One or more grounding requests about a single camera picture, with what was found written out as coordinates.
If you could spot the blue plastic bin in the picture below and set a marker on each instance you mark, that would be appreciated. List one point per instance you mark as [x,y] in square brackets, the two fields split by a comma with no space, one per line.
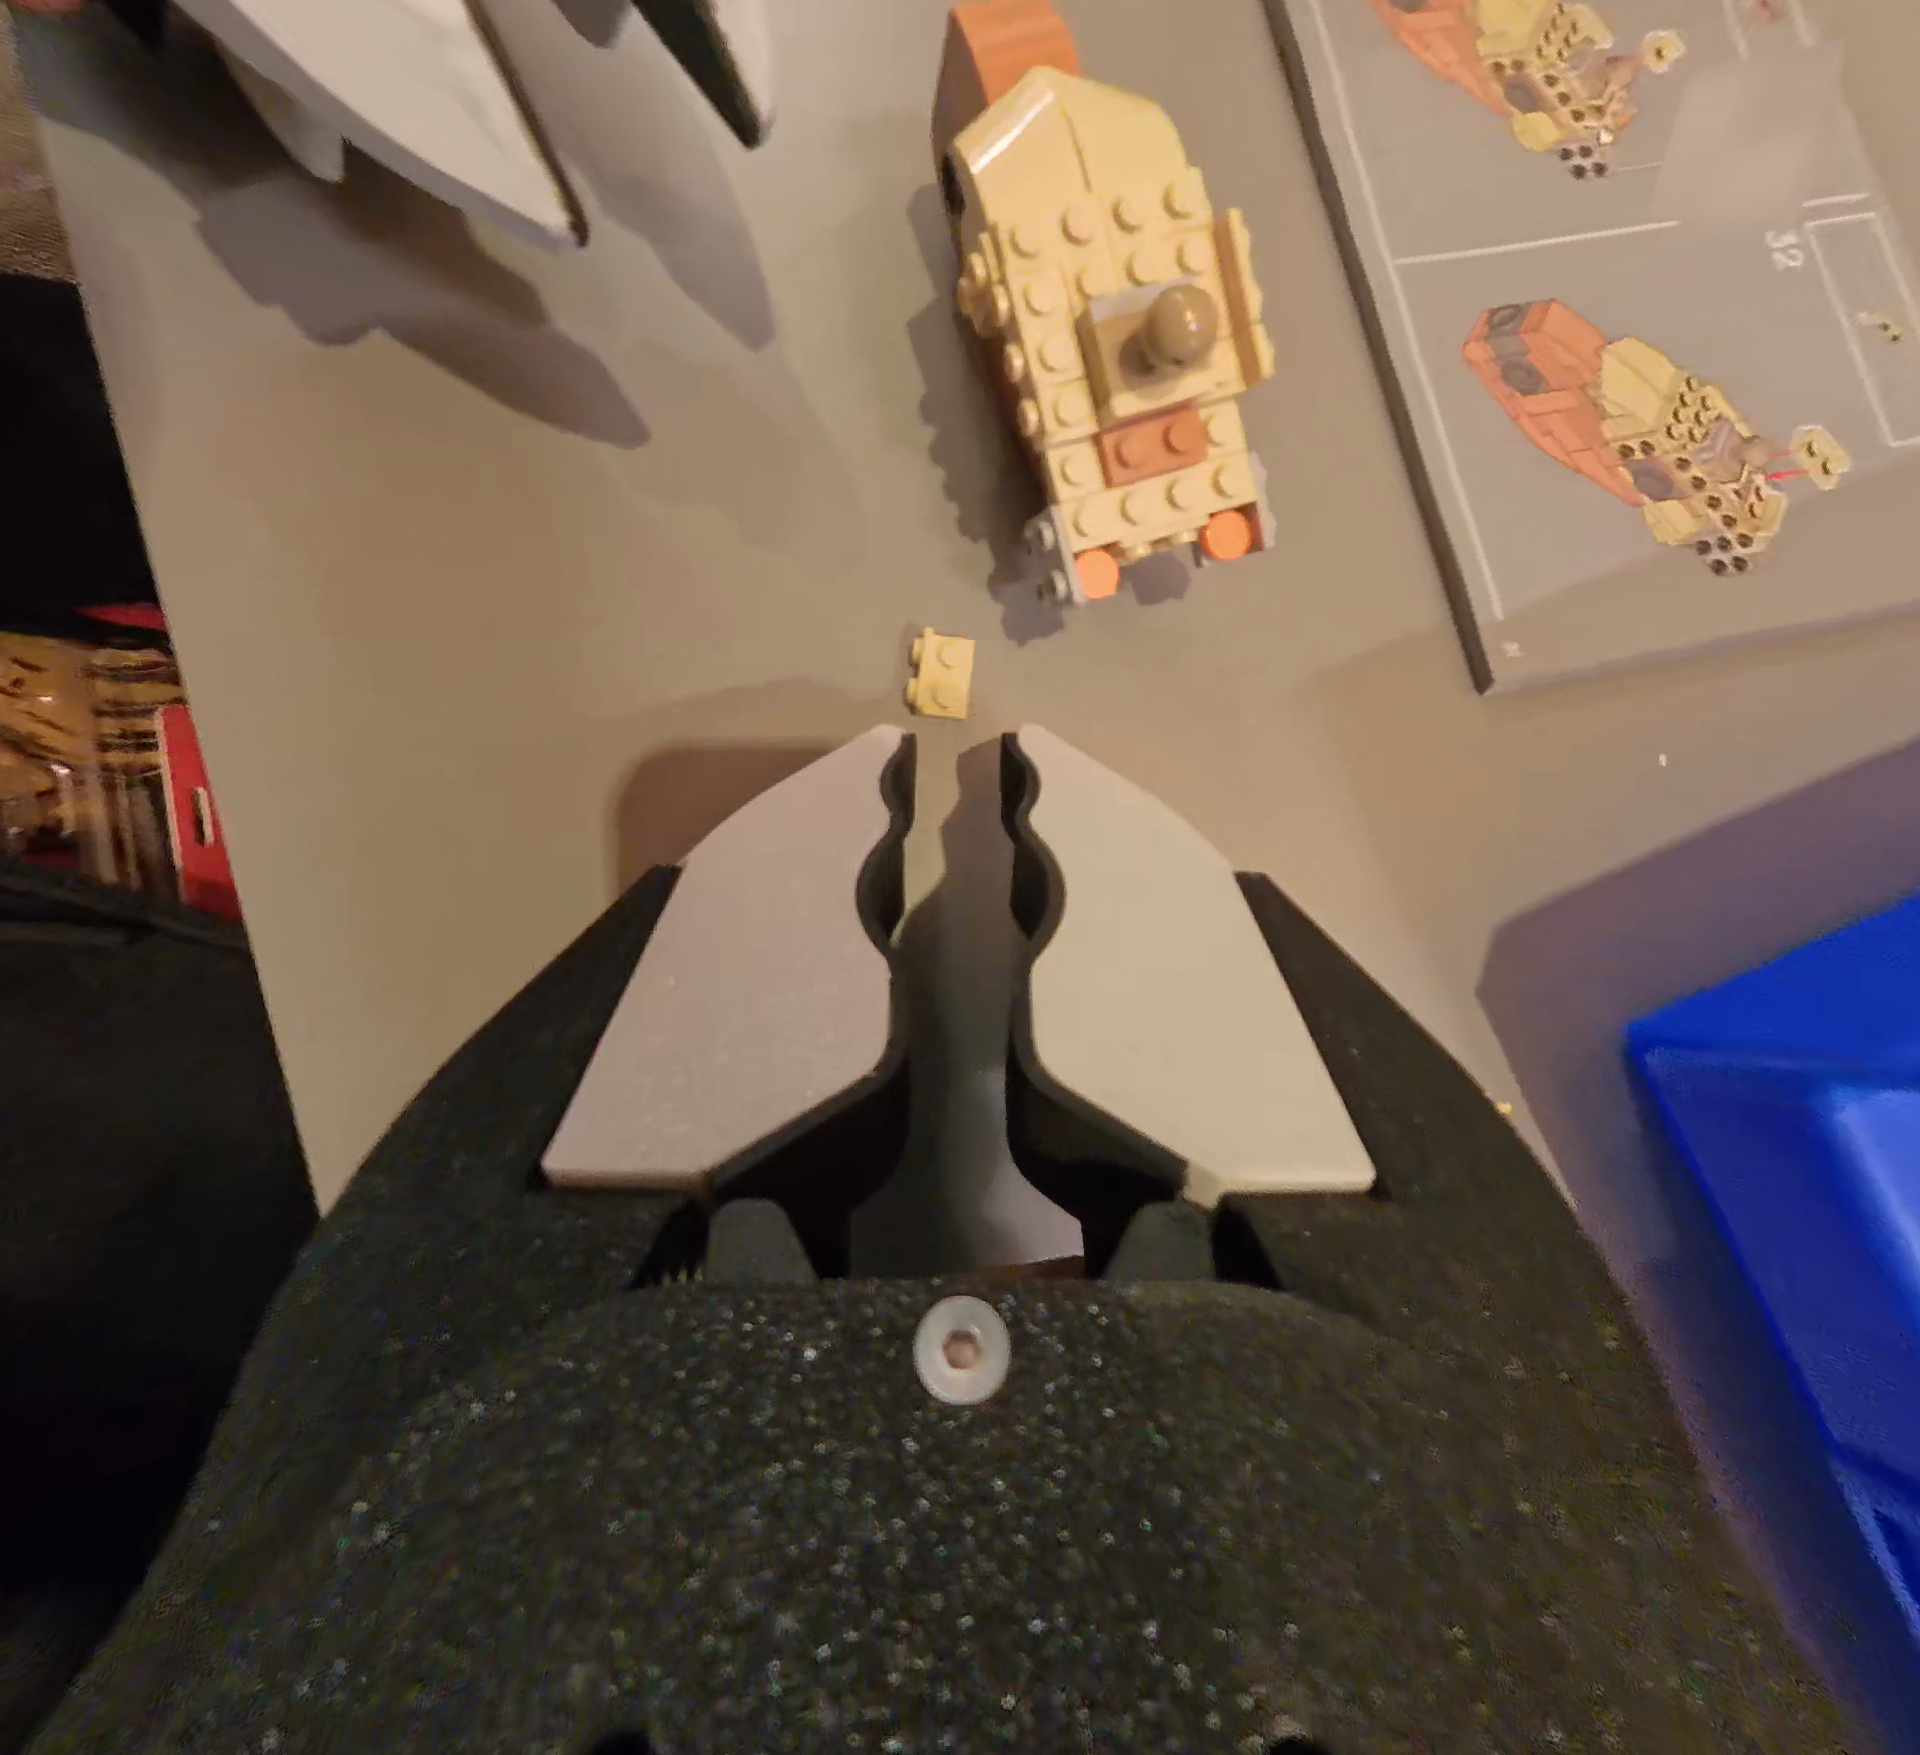
[1799,1185]

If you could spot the grey desk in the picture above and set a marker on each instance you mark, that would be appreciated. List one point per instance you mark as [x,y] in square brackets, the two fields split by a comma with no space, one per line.
[450,511]

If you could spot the red printed box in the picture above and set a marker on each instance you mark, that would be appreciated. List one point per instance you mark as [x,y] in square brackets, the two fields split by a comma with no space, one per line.
[119,765]

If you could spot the tan brick-built model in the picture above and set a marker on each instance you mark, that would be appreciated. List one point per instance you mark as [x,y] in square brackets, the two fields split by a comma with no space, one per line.
[1096,285]

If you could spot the grey instruction booklet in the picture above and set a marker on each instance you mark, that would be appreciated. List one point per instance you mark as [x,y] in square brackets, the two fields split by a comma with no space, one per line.
[1620,285]

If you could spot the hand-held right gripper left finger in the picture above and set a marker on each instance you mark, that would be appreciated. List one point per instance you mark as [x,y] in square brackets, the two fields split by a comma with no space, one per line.
[735,1005]

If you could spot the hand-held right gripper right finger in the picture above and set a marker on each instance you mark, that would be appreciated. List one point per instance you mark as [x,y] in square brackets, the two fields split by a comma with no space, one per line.
[1184,1019]

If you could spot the small tan brick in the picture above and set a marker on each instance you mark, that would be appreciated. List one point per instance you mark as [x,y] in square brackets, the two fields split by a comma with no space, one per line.
[941,674]

